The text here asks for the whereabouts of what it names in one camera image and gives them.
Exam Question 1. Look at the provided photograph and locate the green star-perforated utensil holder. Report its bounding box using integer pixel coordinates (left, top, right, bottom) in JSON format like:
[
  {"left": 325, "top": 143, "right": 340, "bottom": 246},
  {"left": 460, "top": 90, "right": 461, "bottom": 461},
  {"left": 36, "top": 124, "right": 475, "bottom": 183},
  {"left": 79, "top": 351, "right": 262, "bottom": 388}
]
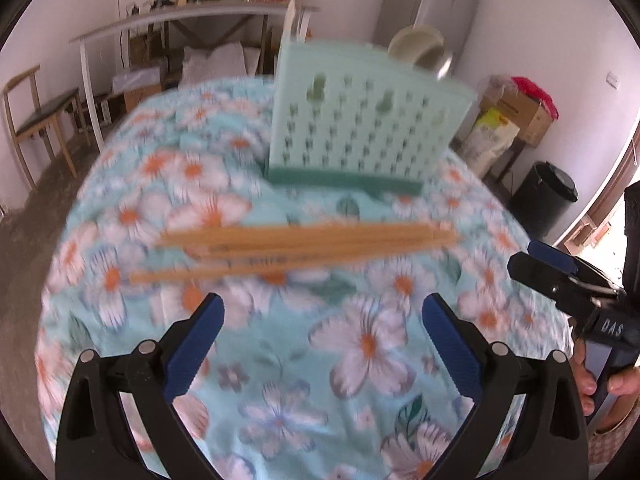
[{"left": 263, "top": 40, "right": 478, "bottom": 197}]

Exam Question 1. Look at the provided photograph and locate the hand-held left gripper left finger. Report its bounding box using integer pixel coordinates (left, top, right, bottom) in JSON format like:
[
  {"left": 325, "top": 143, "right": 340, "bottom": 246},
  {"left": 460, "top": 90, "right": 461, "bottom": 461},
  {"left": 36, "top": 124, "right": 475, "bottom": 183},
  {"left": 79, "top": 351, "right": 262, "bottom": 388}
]
[{"left": 55, "top": 292, "right": 226, "bottom": 480}]

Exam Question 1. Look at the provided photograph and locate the metal spoon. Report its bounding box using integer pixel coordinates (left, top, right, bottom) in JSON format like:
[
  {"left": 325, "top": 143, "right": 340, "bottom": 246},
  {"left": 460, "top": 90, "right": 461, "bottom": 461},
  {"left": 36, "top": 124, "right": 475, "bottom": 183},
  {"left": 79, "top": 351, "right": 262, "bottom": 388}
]
[{"left": 425, "top": 47, "right": 456, "bottom": 81}]

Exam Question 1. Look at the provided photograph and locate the floral light blue blanket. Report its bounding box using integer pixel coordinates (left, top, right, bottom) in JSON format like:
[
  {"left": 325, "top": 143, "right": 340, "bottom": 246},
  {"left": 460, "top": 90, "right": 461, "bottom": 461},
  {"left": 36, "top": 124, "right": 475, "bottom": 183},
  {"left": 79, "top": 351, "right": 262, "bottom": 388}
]
[{"left": 35, "top": 77, "right": 576, "bottom": 480}]

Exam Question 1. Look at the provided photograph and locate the wooden chair with dark seat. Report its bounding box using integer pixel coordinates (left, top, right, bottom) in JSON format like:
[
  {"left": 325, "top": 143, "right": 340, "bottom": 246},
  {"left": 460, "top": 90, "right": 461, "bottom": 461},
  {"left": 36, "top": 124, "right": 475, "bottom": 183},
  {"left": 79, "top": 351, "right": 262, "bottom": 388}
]
[{"left": 2, "top": 64, "right": 93, "bottom": 191}]

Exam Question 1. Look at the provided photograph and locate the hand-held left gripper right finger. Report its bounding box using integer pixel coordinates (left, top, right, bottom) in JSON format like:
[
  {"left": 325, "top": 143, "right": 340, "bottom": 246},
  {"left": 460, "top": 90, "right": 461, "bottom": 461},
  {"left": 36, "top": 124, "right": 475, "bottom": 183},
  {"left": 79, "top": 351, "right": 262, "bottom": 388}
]
[{"left": 421, "top": 292, "right": 591, "bottom": 480}]

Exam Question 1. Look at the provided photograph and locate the person's right forearm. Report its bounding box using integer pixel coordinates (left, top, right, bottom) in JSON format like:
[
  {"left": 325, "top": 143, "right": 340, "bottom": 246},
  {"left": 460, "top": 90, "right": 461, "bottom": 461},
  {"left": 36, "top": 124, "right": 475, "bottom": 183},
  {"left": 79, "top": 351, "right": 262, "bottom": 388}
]
[{"left": 587, "top": 407, "right": 640, "bottom": 466}]

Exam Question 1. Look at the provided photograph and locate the long white table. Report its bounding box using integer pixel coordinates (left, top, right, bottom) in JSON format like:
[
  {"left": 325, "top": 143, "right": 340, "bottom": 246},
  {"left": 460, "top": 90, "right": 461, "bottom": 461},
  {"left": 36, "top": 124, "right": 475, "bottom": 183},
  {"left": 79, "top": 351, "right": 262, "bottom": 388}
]
[{"left": 70, "top": 0, "right": 321, "bottom": 153}]

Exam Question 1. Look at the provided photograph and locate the white ceramic spoon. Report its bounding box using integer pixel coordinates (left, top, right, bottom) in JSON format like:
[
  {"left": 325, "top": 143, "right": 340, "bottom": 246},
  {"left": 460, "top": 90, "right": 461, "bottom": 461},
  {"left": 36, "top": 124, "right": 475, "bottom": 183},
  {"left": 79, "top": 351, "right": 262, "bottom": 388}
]
[{"left": 387, "top": 25, "right": 446, "bottom": 68}]

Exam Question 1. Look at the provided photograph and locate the white pillow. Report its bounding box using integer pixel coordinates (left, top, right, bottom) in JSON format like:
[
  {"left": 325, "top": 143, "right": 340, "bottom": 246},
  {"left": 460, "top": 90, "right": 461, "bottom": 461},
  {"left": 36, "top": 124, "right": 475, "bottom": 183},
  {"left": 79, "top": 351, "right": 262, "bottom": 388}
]
[{"left": 180, "top": 42, "right": 261, "bottom": 86}]

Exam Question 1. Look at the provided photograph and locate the black trash bin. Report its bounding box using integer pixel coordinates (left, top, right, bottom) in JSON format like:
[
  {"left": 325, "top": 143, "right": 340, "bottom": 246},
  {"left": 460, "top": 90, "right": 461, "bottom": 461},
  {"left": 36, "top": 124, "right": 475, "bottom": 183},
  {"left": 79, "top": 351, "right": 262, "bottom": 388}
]
[{"left": 507, "top": 161, "right": 579, "bottom": 241}]

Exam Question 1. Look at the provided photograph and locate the red plastic bag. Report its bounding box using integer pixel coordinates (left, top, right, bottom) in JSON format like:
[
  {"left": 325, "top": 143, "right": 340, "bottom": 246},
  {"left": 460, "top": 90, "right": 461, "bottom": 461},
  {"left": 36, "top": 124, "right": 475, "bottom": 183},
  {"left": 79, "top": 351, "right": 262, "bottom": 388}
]
[{"left": 510, "top": 76, "right": 560, "bottom": 121}]

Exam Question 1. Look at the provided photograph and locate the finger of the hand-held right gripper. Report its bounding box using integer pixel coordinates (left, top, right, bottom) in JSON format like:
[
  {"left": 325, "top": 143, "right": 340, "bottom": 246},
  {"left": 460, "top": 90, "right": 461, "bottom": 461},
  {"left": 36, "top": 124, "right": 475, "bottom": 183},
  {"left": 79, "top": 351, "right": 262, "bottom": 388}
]
[
  {"left": 527, "top": 240, "right": 626, "bottom": 293},
  {"left": 506, "top": 251, "right": 598, "bottom": 313}
]

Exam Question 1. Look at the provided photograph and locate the large open cardboard box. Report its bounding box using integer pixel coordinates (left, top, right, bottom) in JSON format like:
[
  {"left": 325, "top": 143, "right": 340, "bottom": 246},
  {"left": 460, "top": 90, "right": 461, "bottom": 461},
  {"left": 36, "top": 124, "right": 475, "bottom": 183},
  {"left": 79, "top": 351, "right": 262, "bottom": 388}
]
[{"left": 480, "top": 87, "right": 553, "bottom": 148}]

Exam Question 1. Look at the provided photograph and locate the grey refrigerator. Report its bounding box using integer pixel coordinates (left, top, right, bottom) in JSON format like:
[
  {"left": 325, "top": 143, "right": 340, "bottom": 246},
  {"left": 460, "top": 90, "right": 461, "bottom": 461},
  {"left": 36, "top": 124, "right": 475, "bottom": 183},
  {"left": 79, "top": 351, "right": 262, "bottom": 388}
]
[{"left": 372, "top": 0, "right": 482, "bottom": 56}]

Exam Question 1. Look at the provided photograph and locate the bundle of wooden chopsticks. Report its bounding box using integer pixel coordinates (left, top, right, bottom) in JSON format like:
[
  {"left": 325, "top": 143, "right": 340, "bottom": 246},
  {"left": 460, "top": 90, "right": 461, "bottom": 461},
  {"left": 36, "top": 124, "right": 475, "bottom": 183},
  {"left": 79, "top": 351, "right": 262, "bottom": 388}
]
[{"left": 129, "top": 220, "right": 463, "bottom": 285}]

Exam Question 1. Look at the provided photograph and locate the yellow and white sack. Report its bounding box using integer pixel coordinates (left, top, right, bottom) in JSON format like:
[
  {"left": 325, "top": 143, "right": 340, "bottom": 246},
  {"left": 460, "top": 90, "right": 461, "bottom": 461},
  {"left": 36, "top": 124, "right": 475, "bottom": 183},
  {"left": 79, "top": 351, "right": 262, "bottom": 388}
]
[{"left": 457, "top": 107, "right": 521, "bottom": 176}]

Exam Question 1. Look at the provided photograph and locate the person's right hand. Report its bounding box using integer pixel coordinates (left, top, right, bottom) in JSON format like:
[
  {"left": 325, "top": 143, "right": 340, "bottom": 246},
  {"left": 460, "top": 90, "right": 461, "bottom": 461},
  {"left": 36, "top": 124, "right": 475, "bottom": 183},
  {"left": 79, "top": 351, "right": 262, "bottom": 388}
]
[{"left": 571, "top": 337, "right": 640, "bottom": 418}]

